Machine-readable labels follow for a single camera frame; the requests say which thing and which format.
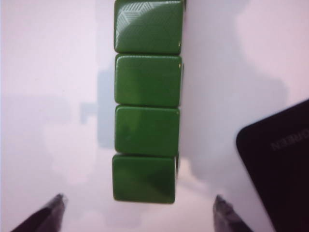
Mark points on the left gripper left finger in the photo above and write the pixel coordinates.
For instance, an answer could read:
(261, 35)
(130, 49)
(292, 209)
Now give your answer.
(46, 217)

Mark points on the black fabric desk mat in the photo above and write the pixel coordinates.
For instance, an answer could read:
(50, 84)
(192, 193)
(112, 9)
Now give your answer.
(277, 181)

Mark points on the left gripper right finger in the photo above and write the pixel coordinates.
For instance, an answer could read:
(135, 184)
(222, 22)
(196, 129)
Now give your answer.
(227, 220)

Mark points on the green white mahjong tile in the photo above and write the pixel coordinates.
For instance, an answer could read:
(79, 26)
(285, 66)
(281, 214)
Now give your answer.
(147, 130)
(142, 178)
(147, 29)
(147, 81)

